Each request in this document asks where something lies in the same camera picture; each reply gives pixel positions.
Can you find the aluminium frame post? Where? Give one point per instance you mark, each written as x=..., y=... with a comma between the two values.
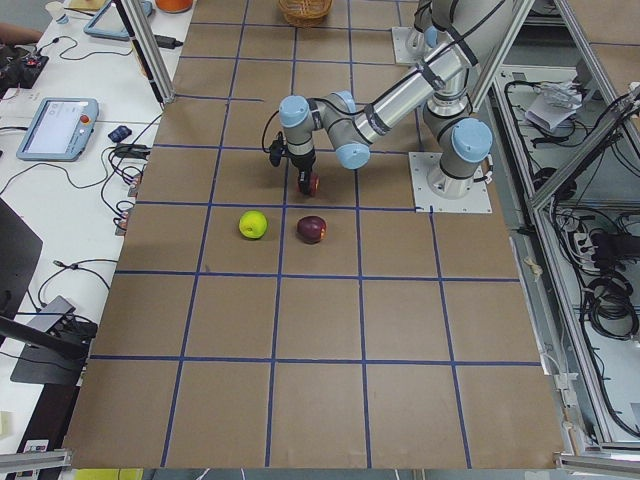
x=146, y=48

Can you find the paper cup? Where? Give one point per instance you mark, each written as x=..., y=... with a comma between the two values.
x=57, y=12

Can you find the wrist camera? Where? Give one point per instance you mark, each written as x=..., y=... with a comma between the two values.
x=277, y=150

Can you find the white paper stack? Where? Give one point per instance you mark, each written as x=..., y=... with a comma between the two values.
x=555, y=103

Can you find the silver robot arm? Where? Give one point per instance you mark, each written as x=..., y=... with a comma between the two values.
x=452, y=37
x=425, y=33

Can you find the black monitor stand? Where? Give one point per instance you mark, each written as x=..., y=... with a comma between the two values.
x=55, y=343

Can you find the teach pendant tablet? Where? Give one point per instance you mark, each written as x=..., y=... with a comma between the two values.
x=60, y=130

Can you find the orange object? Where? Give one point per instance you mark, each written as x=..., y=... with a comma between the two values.
x=174, y=6

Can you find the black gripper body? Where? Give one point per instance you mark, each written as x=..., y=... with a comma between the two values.
x=302, y=163

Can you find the red striped apple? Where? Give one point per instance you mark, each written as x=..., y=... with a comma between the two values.
x=313, y=184

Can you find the green apple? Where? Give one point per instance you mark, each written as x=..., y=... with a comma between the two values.
x=253, y=224

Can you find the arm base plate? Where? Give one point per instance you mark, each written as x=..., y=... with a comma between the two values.
x=435, y=192
x=407, y=45

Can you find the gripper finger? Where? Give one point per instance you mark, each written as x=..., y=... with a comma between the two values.
x=302, y=181

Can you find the black power strip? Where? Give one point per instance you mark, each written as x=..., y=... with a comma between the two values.
x=612, y=247

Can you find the dark red apple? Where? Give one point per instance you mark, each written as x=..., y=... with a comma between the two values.
x=311, y=229

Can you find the wicker basket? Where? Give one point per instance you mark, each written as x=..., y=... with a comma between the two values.
x=305, y=13

